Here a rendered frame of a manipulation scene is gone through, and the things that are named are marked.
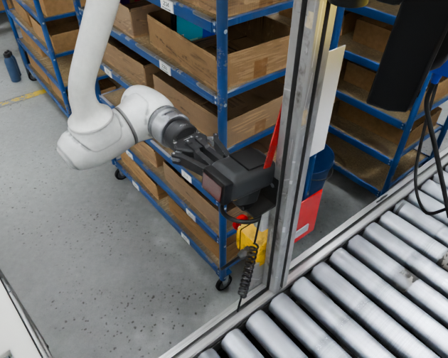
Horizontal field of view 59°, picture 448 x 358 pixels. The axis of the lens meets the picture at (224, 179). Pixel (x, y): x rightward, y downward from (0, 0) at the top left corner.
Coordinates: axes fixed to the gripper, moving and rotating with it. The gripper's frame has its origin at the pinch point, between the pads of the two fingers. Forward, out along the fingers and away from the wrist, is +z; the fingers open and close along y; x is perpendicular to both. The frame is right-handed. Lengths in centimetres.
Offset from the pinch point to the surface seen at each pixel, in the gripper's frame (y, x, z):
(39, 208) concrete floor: -24, 95, -126
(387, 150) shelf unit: 114, 61, -22
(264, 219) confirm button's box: -2.8, -0.1, 12.9
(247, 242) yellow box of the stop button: -3.5, 9.1, 9.6
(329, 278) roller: 10.3, 20.3, 21.7
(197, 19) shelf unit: 18.4, -17.8, -36.4
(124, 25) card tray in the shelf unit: 21, -2, -85
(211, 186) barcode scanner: -12.5, -11.8, 10.0
